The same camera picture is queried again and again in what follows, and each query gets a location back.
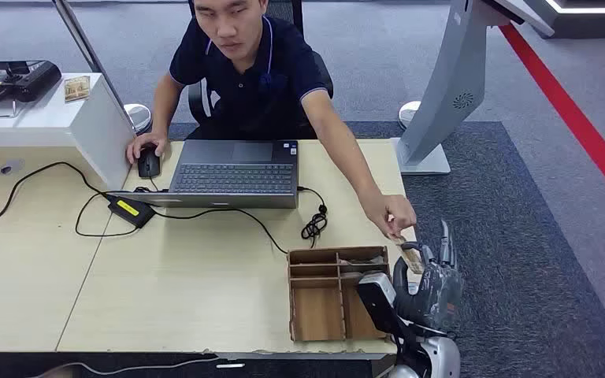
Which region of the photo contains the person's right hand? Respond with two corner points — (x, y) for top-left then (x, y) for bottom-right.
(125, 131), (172, 165)

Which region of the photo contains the person's left hand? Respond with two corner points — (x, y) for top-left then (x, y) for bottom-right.
(359, 188), (418, 242)

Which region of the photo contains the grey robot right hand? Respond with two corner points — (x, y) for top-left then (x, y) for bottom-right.
(392, 219), (464, 338)

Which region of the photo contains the black computer mouse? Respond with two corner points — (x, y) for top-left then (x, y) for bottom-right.
(136, 146), (161, 180)

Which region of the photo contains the brown patterned ID card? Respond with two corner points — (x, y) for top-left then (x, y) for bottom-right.
(393, 235), (427, 276)

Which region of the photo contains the room key card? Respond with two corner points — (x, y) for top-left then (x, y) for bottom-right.
(341, 254), (388, 269)

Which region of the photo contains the person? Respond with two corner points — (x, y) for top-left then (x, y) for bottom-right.
(124, 0), (418, 242)

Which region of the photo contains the black card reader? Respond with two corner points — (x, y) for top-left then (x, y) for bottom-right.
(0, 60), (64, 104)

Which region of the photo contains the black power adapter yellow label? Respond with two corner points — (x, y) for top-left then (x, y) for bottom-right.
(107, 194), (156, 229)

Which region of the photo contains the dark grey rug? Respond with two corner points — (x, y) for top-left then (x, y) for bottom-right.
(166, 120), (605, 378)

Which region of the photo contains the grey laptop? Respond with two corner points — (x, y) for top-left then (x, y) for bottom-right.
(108, 139), (300, 209)

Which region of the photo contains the round silver base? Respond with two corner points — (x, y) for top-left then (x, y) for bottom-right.
(397, 100), (422, 131)

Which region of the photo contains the white riser stand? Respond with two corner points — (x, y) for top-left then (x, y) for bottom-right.
(0, 72), (136, 192)

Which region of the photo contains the wooden compartment tray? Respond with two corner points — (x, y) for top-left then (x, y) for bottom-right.
(287, 246), (393, 343)

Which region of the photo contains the metal pole with round base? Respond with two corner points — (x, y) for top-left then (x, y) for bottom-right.
(51, 0), (153, 135)

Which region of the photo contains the grey kiosk stand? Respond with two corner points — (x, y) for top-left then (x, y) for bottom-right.
(391, 0), (557, 176)

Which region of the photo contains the dark platform with light strip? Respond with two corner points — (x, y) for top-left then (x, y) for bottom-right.
(521, 0), (605, 40)

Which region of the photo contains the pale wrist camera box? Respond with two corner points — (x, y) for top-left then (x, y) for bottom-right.
(356, 272), (405, 338)

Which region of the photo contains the bundled black cable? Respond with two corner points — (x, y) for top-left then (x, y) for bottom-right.
(297, 186), (329, 250)

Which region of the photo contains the long black power cable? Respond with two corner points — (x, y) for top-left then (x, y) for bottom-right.
(0, 161), (113, 233)

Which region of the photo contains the black adapter output cable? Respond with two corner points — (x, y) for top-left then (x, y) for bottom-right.
(150, 207), (289, 256)

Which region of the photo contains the thin black looped cable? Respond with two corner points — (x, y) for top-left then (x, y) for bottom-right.
(74, 191), (141, 239)

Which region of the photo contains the white cable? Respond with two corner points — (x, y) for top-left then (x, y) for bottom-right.
(31, 356), (221, 378)

